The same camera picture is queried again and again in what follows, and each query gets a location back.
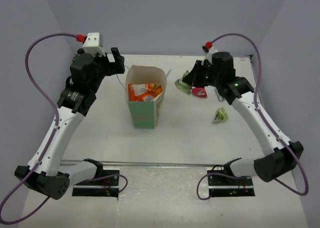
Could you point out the green paper bag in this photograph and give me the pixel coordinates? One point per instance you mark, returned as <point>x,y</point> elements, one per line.
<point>145,115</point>

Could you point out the green candy packet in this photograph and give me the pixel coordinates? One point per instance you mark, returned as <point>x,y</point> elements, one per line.
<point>182,86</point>

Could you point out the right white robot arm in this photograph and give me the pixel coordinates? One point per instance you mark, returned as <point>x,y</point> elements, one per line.
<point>280,153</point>

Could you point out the orange snack packet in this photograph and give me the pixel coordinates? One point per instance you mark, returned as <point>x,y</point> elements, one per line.
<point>144,92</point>

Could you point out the grey silver snack packet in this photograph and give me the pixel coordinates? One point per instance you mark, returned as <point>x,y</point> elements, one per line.
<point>221,99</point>

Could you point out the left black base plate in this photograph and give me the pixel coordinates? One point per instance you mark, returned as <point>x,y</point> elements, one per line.
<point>106,188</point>

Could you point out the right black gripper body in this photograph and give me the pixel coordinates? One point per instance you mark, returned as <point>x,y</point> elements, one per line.
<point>203,75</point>

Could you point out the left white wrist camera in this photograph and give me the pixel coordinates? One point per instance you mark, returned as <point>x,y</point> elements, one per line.
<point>93,44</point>

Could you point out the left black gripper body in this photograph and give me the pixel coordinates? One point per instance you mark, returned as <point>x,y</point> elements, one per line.
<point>111,63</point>

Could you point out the aluminium rail front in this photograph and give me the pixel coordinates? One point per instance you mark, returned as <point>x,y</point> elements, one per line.
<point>122,164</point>

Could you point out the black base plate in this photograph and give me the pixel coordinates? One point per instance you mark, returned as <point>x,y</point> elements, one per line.
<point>223,187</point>
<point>106,188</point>

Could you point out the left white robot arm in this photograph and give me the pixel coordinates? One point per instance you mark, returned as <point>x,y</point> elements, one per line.
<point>43,173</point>

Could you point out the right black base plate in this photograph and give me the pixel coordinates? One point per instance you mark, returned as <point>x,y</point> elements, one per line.
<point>223,187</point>

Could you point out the light green snack packet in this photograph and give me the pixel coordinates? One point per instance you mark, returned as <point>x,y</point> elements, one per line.
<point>220,115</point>

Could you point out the red triangular snack packet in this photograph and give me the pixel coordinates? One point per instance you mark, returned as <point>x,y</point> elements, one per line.
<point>199,92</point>

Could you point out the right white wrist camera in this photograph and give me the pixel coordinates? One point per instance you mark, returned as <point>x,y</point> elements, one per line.
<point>209,50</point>

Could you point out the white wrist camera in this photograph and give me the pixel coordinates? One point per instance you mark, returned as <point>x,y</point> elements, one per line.
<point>93,44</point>
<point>209,50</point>

